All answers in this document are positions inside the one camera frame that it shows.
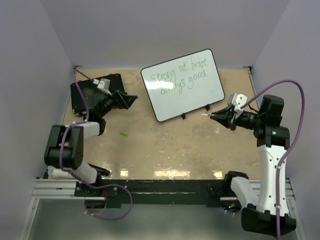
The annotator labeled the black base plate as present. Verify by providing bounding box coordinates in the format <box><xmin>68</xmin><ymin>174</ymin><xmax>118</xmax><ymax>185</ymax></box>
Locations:
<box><xmin>74</xmin><ymin>179</ymin><xmax>237</xmax><ymax>208</ymax></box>

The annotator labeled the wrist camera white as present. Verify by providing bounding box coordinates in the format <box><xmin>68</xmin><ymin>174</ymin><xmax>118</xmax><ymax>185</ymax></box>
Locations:
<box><xmin>93</xmin><ymin>78</ymin><xmax>111</xmax><ymax>95</ymax></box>
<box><xmin>227</xmin><ymin>93</ymin><xmax>248</xmax><ymax>118</ymax></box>

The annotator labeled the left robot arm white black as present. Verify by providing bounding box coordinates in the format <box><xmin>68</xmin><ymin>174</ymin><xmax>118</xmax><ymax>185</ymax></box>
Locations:
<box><xmin>44</xmin><ymin>90</ymin><xmax>138</xmax><ymax>196</ymax></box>

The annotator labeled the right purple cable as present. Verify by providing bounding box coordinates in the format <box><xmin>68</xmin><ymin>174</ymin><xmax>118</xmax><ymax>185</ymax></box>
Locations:
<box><xmin>241</xmin><ymin>79</ymin><xmax>306</xmax><ymax>238</ymax></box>

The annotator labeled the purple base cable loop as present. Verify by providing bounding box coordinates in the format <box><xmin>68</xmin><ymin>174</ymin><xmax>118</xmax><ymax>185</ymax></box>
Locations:
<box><xmin>84</xmin><ymin>184</ymin><xmax>134</xmax><ymax>222</ymax></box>

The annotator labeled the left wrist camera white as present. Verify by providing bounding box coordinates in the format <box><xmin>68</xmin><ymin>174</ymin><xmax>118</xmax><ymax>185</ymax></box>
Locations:
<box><xmin>93</xmin><ymin>78</ymin><xmax>111</xmax><ymax>95</ymax></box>

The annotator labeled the white whiteboard with dark frame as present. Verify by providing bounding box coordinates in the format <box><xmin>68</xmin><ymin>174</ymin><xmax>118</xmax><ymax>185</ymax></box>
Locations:
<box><xmin>140</xmin><ymin>48</ymin><xmax>226</xmax><ymax>123</ymax></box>

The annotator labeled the wire whiteboard stand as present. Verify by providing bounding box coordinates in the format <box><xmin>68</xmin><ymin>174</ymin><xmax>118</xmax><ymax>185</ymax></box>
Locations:
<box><xmin>180</xmin><ymin>104</ymin><xmax>211</xmax><ymax>120</ymax></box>

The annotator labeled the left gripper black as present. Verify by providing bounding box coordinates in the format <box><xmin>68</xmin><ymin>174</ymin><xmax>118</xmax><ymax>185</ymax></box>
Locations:
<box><xmin>98</xmin><ymin>89</ymin><xmax>137</xmax><ymax>119</ymax></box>

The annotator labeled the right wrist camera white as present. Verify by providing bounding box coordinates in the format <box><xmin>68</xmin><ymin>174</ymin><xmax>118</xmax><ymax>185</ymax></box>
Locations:
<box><xmin>227</xmin><ymin>93</ymin><xmax>248</xmax><ymax>118</ymax></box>

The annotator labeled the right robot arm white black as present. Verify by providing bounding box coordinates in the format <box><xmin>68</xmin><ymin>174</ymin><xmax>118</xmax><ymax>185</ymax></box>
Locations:
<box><xmin>209</xmin><ymin>93</ymin><xmax>297</xmax><ymax>239</ymax></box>

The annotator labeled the green marker cap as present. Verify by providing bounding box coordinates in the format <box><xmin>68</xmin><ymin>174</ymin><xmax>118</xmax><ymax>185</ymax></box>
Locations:
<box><xmin>120</xmin><ymin>131</ymin><xmax>128</xmax><ymax>136</ymax></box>

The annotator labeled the aluminium front rail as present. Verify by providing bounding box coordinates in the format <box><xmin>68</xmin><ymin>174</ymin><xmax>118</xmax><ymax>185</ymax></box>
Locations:
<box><xmin>31</xmin><ymin>179</ymin><xmax>296</xmax><ymax>200</ymax></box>

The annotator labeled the black white eraser tool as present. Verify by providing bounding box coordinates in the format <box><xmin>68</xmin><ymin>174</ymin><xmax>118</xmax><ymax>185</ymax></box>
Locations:
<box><xmin>46</xmin><ymin>163</ymin><xmax>111</xmax><ymax>179</ymax></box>

